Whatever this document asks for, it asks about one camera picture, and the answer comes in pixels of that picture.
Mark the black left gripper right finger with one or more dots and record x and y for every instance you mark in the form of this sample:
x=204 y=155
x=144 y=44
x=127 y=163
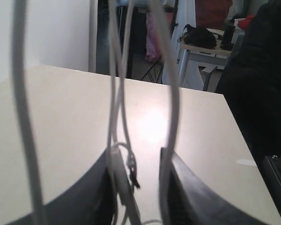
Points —
x=222 y=193

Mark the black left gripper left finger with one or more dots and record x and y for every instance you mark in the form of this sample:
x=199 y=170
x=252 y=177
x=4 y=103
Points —
x=89 y=201

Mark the white wired earphones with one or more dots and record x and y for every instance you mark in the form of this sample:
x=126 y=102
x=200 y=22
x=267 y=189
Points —
x=121 y=161

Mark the person in black clothes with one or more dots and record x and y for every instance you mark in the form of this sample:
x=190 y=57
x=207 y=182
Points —
x=251 y=83

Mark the white background table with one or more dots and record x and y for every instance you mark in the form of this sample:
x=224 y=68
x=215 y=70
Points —
x=210 y=59

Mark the pink plastic bag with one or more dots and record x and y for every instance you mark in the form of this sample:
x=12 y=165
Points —
x=152 y=44

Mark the black cylinder on table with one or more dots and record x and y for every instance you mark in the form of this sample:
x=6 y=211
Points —
x=226 y=43

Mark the black bag on table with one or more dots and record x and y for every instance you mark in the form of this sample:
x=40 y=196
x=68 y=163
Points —
x=198 y=36

